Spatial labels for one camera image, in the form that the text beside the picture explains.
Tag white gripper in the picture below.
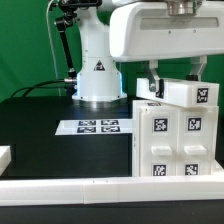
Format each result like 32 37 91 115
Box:
109 1 224 98

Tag small white cube block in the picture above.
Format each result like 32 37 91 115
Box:
136 78 219 108

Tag white cabinet door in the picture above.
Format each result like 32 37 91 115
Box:
139 106 178 176
176 108 212 176

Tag white cabinet body box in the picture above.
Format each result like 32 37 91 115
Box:
132 100 219 177

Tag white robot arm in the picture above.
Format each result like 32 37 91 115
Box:
58 0 224 107

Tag white flat top panel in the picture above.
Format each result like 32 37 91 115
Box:
55 119 132 136

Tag white left border piece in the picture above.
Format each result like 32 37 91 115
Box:
0 146 11 176

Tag white right border rail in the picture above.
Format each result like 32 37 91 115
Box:
212 161 224 175

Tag white border rail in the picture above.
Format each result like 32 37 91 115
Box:
212 161 224 175
0 174 224 206

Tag grey thin cable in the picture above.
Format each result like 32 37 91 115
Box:
45 0 62 97

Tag black cables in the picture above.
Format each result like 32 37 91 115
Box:
10 78 78 98

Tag white front border rail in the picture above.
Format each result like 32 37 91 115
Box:
0 174 224 206

